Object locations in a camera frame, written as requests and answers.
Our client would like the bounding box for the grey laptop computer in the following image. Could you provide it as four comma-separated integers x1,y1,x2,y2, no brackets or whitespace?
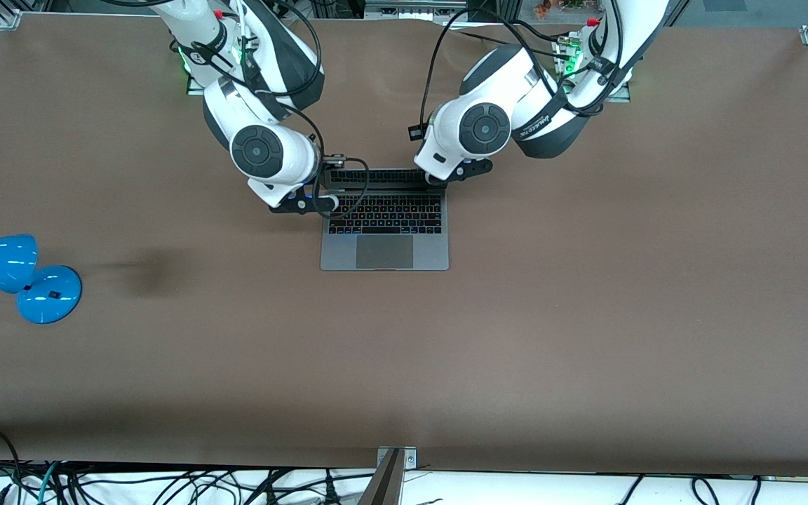
320,167,450,272

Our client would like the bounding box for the brown table cover sheet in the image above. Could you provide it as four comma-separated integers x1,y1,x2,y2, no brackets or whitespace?
0,13,808,479

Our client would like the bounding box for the grey metal control box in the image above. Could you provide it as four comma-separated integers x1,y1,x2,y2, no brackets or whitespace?
364,0,469,22

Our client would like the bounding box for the orange background object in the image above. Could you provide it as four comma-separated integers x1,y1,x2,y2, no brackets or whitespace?
533,0,588,19

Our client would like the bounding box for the blue desk lamp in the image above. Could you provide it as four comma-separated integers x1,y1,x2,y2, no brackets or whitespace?
0,234,83,325

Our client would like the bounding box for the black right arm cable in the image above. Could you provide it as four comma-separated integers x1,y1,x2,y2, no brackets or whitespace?
187,0,371,220

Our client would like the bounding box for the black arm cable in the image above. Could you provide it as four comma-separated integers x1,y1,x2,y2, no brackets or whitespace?
409,6,631,142
187,0,371,220

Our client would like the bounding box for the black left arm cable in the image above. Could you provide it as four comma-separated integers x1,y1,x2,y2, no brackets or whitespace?
409,6,631,142

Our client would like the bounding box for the small metal corner bracket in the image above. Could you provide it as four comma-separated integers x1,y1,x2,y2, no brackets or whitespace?
376,446,418,471

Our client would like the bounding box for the aluminium profile post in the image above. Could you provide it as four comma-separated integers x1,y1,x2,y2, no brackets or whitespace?
357,449,405,505

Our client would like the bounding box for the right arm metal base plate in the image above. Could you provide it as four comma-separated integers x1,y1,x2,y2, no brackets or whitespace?
186,32,264,97

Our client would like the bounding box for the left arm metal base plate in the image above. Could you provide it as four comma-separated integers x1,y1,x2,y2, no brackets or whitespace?
555,35,633,104

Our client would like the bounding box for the teal floor cable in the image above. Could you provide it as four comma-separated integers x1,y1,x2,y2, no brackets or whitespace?
36,461,62,505

